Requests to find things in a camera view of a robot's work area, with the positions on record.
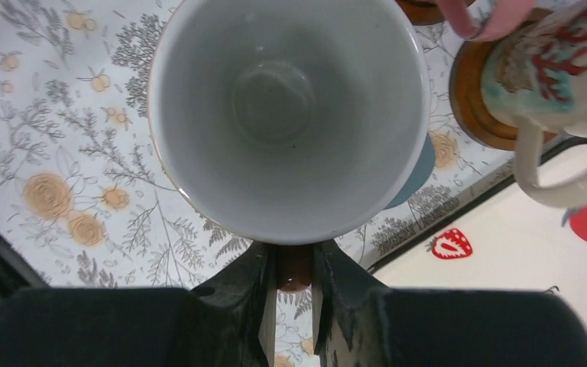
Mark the pink small mug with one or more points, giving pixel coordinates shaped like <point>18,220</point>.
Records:
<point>288,123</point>

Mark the cream mug front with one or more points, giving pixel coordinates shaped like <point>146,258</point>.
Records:
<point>536,81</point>

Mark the pink large mug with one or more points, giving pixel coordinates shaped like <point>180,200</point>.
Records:
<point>505,17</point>

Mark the floral tablecloth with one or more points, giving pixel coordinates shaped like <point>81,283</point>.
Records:
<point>81,196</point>

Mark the grey blue coaster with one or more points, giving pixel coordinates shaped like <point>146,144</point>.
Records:
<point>419,175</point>

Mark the white strawberry tray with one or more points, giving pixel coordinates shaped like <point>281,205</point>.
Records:
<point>506,242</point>

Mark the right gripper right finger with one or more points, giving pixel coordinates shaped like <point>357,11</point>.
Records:
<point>359,321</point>

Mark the brown wooden coaster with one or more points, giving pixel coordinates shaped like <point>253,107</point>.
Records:
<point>466,99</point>
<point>421,13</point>

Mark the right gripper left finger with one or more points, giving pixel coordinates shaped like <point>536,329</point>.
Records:
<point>225,321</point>

